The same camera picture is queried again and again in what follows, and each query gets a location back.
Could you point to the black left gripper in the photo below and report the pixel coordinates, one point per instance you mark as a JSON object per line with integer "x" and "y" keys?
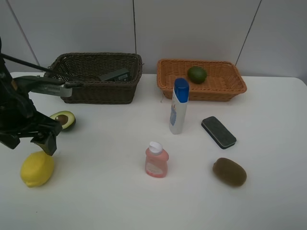
{"x": 40, "y": 128}

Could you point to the yellow lemon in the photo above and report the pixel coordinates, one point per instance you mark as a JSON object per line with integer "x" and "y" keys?
{"x": 37, "y": 168}

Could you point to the halved avocado with pit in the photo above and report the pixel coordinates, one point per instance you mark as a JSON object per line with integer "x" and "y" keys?
{"x": 66, "y": 119}

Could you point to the dark green pump bottle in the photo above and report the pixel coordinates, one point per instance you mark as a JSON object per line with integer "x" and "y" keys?
{"x": 122, "y": 75}

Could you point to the pink soap bottle white cap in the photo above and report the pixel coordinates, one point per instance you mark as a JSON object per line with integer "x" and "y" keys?
{"x": 156, "y": 160}

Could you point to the white shampoo bottle blue cap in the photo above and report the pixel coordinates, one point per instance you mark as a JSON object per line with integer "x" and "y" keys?
{"x": 180, "y": 98}

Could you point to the green lime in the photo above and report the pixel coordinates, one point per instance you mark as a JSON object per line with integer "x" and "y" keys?
{"x": 197, "y": 75}

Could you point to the grey whiteboard eraser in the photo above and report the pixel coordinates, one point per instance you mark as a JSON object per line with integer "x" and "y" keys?
{"x": 218, "y": 132}

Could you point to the brown kiwi fruit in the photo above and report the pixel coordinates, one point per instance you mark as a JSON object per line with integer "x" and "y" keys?
{"x": 229, "y": 172}

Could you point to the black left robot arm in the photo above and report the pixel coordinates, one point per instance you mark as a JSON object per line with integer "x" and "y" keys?
{"x": 14, "y": 101}

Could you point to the dark brown wicker basket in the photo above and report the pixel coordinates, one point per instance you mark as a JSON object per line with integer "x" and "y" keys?
{"x": 90, "y": 66}

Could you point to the orange wicker basket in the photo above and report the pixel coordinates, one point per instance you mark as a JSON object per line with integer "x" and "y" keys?
{"x": 223, "y": 81}

